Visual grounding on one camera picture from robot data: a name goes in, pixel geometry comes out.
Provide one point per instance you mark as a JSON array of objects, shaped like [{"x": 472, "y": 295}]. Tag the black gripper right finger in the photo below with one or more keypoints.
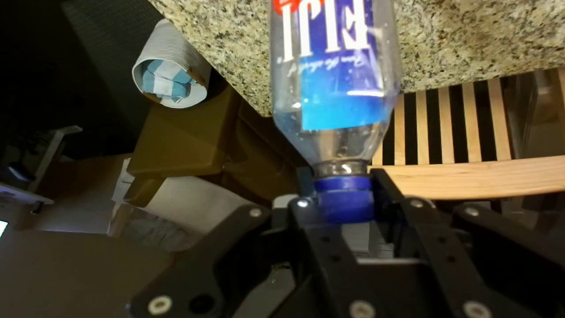
[{"x": 447, "y": 265}]

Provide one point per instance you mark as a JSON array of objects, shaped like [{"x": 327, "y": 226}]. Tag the Fiji water bottle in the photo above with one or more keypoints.
[{"x": 336, "y": 76}]

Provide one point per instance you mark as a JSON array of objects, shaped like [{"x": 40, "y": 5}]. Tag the white blue paper cup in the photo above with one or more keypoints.
[{"x": 168, "y": 76}]

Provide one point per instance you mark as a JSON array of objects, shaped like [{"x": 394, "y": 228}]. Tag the wooden slatted chair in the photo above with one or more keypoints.
[{"x": 470, "y": 178}]

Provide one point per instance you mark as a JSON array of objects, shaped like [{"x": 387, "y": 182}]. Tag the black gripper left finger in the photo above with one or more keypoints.
[{"x": 318, "y": 258}]

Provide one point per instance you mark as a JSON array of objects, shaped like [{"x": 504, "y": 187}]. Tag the brown cardboard carton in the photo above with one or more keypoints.
[{"x": 188, "y": 141}]

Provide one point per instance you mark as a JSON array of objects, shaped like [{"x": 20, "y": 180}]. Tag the white topped carton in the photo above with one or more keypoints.
[{"x": 188, "y": 203}]

